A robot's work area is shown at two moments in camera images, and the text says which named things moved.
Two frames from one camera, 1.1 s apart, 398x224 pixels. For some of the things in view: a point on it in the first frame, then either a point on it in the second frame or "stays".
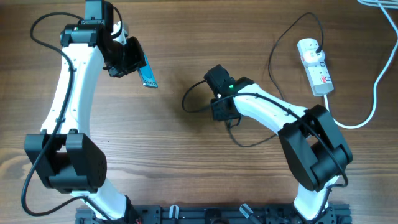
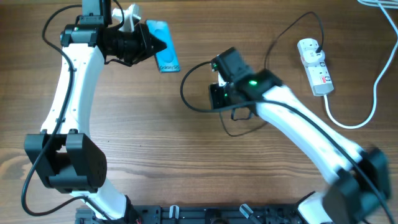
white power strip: [318, 75] stays
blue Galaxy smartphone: [147, 76] → [166, 58]
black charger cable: [323, 36] → [265, 66]
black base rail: [165, 214] stays
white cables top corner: [380, 4] stays
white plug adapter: [311, 56] stays
